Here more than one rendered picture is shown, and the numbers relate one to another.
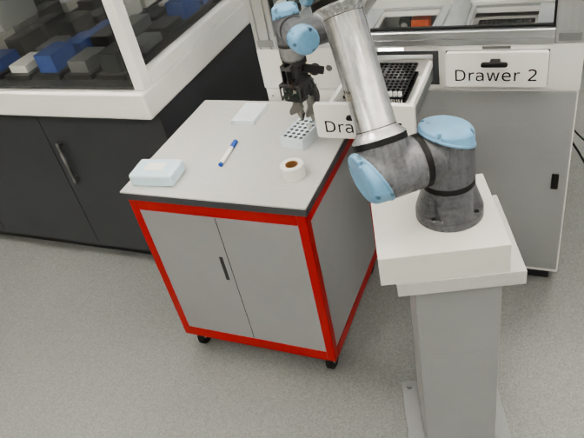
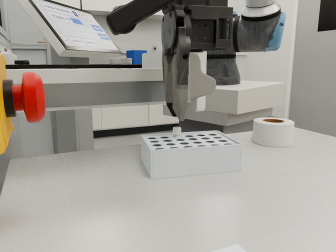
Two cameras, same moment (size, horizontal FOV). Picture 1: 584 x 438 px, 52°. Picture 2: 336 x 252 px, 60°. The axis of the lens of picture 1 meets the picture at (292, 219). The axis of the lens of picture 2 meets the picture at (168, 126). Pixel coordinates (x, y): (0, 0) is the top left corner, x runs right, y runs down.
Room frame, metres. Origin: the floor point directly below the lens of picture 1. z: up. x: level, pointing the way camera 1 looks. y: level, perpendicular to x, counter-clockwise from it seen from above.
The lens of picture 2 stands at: (1.99, 0.12, 0.90)
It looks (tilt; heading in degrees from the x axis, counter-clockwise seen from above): 12 degrees down; 217
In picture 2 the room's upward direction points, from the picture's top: straight up
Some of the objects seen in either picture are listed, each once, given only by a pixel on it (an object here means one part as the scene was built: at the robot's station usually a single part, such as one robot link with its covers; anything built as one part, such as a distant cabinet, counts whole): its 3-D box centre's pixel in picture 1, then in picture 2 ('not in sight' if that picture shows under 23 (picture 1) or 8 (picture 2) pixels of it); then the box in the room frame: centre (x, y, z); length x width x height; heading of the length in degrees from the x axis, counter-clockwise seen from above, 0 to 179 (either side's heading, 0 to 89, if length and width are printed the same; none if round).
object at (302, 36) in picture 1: (305, 34); not in sight; (1.54, -0.15, 1.13); 0.11 x 0.11 x 0.08; 11
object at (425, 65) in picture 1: (383, 89); (66, 84); (1.66, -0.36, 0.86); 0.40 x 0.26 x 0.06; 151
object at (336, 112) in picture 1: (364, 121); (167, 77); (1.48, -0.26, 0.87); 0.29 x 0.02 x 0.11; 61
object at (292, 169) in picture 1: (292, 169); (272, 131); (1.46, -0.03, 0.78); 0.07 x 0.07 x 0.04
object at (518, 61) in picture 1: (495, 69); (12, 74); (1.60, -0.69, 0.87); 0.29 x 0.02 x 0.11; 61
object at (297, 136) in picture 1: (301, 133); (188, 151); (1.66, -0.09, 0.78); 0.12 x 0.08 x 0.04; 140
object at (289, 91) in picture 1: (295, 78); (193, 9); (1.63, -0.10, 0.98); 0.09 x 0.08 x 0.12; 140
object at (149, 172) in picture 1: (157, 172); not in sight; (1.62, 0.37, 0.78); 0.15 x 0.10 x 0.04; 66
